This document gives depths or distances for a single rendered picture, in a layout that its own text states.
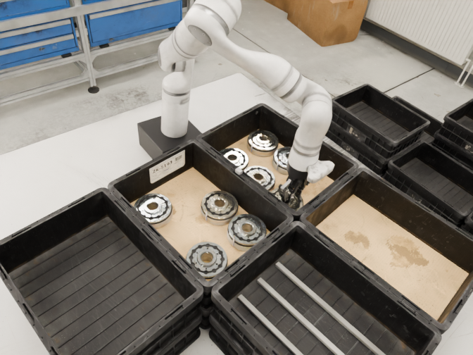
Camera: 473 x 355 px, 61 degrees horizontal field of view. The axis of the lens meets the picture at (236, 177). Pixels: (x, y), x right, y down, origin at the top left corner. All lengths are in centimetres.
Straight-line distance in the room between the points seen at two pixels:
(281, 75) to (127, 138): 83
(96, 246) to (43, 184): 44
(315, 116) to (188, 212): 45
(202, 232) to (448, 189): 141
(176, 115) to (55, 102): 179
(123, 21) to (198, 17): 218
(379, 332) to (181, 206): 59
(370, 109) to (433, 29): 172
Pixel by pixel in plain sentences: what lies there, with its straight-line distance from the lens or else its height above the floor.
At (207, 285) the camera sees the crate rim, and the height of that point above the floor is 93.
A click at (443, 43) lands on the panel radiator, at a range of 388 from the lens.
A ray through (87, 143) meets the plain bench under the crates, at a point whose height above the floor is 70.
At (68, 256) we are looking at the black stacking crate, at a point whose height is 83.
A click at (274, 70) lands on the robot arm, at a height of 126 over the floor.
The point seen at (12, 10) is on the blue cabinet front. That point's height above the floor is 65.
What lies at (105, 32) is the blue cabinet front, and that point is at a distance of 297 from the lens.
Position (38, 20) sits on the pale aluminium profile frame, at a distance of 275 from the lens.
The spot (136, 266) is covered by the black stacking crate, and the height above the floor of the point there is 83.
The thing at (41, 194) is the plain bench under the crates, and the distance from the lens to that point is 143.
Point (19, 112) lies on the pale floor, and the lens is 304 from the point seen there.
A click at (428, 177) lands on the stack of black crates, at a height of 38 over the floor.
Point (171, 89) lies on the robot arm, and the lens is 130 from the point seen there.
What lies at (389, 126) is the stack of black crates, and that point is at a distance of 222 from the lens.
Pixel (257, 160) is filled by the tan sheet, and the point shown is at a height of 83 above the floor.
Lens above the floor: 171
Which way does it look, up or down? 45 degrees down
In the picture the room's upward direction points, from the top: 7 degrees clockwise
